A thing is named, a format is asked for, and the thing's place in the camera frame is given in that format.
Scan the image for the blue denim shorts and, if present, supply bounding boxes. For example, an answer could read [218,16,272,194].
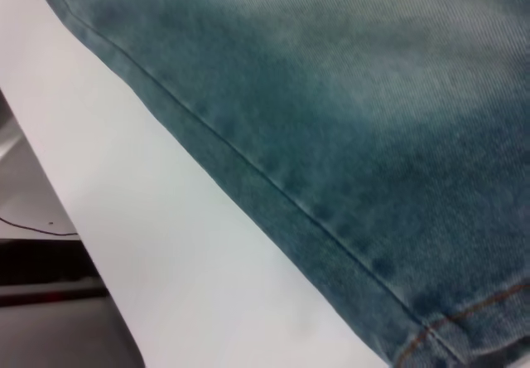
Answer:
[28,0,530,368]

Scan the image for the thin black floor cable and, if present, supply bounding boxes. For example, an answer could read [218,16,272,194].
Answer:
[0,216,80,236]

